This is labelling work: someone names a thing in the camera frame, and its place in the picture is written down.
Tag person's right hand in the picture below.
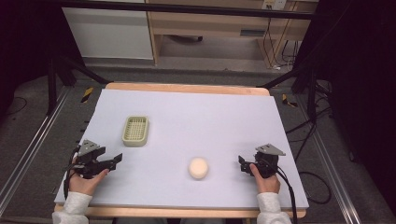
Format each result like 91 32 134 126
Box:
248 162 281 195

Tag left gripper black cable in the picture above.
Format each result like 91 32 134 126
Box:
63 147 80 201

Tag wooden table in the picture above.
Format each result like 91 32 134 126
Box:
53 81 308 219

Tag yellow black floor tape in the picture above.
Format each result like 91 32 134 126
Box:
80 86 94 105
281 93 299 109

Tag white cabinet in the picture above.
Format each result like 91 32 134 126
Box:
62 7 154 61

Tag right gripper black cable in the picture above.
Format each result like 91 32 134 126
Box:
262 158 299 224

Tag green slotted soap dish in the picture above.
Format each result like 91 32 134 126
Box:
121 115 150 147

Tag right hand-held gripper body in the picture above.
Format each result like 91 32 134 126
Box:
253 143 287 179

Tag metal floor rail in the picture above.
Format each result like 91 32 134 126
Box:
294 92 396 224
0 87 72 217

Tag white power strip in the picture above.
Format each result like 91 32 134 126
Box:
262 0 287 11

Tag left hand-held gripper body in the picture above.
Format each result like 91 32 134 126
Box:
65 139 110 180

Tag black looped floor cable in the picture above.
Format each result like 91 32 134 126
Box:
298 171 332 205

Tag person's left hand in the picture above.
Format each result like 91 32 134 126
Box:
68 157 110 197

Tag black horizontal frame bar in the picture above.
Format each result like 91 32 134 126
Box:
58 0 316 21

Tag pale lavender table board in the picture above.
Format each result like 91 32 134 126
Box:
53 89 310 210

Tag light wooden desk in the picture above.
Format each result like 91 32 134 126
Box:
145 0 316 68

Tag hanging black desk cables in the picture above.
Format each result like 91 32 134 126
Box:
262 17 301 70

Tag dark curtain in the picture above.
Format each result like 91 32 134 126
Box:
294 0 396 206
0 0 82 117

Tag black metal stand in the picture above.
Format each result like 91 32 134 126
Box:
256 65 319 123
46 55 110 117

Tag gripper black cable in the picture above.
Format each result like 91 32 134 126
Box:
63 147 80 201
262 158 299 224

